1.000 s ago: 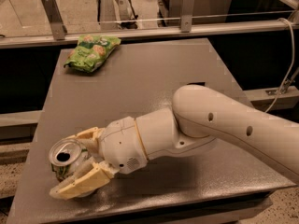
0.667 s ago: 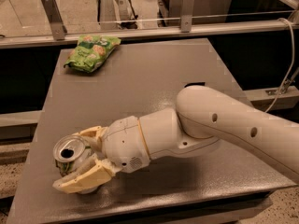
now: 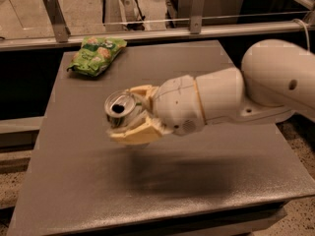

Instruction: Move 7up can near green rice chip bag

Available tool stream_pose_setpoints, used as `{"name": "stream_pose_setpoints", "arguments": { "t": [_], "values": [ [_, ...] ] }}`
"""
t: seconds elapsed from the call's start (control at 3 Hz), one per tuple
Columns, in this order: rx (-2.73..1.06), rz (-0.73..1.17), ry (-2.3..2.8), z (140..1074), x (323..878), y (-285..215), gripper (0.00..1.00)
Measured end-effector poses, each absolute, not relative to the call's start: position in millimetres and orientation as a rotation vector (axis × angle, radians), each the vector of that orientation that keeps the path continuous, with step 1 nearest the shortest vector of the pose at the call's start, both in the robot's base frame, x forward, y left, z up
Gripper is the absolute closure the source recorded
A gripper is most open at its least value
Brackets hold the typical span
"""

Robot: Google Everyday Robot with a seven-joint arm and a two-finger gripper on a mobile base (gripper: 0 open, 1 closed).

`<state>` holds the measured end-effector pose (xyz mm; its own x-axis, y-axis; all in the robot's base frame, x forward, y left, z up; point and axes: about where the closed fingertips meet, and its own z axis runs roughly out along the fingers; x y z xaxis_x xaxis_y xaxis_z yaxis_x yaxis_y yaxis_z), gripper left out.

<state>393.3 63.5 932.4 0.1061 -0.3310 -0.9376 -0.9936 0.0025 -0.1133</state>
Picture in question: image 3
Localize green rice chip bag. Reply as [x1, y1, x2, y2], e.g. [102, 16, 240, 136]
[67, 36, 127, 77]

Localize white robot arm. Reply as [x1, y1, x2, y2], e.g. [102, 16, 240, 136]
[104, 39, 315, 146]

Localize green white 7up can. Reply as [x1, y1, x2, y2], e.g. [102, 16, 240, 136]
[104, 90, 143, 129]

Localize left metal rail bracket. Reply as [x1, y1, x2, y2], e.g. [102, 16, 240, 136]
[42, 0, 71, 43]

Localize white cable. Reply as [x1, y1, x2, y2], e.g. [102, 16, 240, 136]
[292, 18, 312, 52]

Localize metal rail bracket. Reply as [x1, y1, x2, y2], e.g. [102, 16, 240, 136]
[189, 0, 205, 34]
[42, 0, 71, 43]

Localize right metal rail bracket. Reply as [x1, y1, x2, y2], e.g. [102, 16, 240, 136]
[189, 0, 205, 34]

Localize horizontal metal rail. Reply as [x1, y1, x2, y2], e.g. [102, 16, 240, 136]
[0, 20, 315, 52]

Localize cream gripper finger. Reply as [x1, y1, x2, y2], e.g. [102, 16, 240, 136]
[127, 85, 158, 111]
[108, 117, 166, 146]

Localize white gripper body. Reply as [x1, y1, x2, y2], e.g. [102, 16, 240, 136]
[153, 76, 205, 136]

